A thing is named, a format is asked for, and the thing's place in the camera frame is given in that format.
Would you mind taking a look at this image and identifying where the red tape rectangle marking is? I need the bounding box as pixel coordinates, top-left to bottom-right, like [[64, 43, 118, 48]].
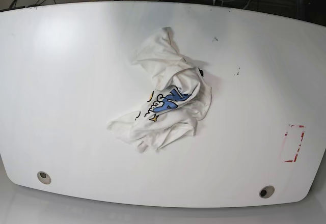
[[282, 125, 306, 163]]

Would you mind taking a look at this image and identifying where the right table cable grommet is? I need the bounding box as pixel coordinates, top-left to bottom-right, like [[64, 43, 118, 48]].
[[259, 185, 275, 199]]

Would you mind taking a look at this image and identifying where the table cable grommet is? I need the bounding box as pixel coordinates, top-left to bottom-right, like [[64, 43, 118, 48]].
[[37, 172, 51, 185], [259, 185, 275, 199]]

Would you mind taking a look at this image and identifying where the left table cable grommet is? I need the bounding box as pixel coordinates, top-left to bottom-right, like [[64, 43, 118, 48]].
[[37, 172, 51, 185]]

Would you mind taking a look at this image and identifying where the white printed t-shirt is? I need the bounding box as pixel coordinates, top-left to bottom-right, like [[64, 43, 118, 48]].
[[107, 27, 212, 153]]

